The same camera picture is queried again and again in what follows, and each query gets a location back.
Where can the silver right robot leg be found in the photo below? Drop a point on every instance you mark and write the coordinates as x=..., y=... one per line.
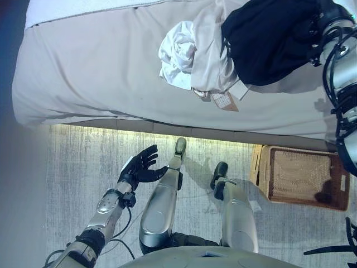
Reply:
x=240, y=217

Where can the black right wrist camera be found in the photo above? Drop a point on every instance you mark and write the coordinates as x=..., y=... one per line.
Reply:
x=315, y=54

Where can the beige garment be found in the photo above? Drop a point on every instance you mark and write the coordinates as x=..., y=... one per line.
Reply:
x=209, y=56

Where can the beige bed runner cover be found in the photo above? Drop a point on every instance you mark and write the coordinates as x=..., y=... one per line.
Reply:
x=97, y=78

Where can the grey textured floor rug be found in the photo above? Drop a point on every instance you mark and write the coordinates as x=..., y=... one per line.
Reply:
x=83, y=167

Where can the silver left robot leg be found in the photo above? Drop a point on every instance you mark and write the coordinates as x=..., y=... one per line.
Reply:
x=159, y=209

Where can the white paper hang tag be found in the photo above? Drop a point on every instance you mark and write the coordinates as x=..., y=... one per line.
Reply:
x=240, y=90

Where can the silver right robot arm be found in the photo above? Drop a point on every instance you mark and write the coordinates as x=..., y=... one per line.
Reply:
x=341, y=75

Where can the black garment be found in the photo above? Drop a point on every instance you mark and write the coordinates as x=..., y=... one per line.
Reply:
x=265, y=42

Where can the grey robot torso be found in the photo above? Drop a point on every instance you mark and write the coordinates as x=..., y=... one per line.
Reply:
x=195, y=259

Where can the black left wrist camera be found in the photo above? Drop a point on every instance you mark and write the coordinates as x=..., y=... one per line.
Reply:
x=129, y=199

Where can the silver robot leg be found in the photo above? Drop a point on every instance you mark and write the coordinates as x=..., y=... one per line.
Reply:
x=240, y=217
x=159, y=209

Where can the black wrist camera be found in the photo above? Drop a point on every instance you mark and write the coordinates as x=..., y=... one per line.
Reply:
x=129, y=199
x=315, y=54

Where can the white garment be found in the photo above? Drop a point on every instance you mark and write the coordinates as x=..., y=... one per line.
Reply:
x=175, y=53

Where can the brown wicker laundry basket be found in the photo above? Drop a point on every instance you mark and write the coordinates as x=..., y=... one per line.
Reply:
x=293, y=178

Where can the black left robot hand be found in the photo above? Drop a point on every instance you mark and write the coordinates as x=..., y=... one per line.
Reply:
x=142, y=167

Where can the brown cardboard hang tag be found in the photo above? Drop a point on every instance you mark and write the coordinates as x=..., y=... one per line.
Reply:
x=224, y=102

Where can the white bed sheet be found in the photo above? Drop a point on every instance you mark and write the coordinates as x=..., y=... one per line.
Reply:
x=69, y=11

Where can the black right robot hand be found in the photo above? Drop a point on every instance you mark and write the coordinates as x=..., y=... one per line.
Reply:
x=332, y=12

